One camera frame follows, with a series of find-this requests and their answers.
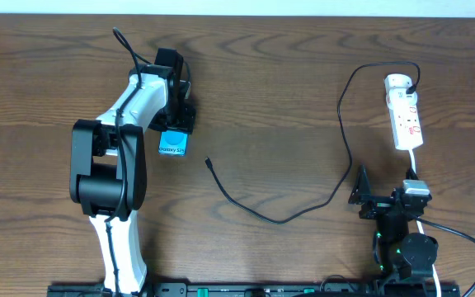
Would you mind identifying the Galaxy S25 smartphone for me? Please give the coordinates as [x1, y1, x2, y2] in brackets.
[158, 130, 188, 157]

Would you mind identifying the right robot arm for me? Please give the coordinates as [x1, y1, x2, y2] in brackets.
[348, 166, 439, 296]

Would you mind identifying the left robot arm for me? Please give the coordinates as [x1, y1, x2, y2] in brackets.
[69, 48, 196, 296]

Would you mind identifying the white USB charger plug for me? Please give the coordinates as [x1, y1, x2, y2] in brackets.
[386, 87, 418, 110]

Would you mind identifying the white power strip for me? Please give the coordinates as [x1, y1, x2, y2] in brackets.
[384, 73, 423, 151]

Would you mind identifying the black USB charging cable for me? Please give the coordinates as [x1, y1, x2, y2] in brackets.
[204, 61, 421, 225]

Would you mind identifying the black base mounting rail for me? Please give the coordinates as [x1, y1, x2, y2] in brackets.
[46, 280, 462, 297]

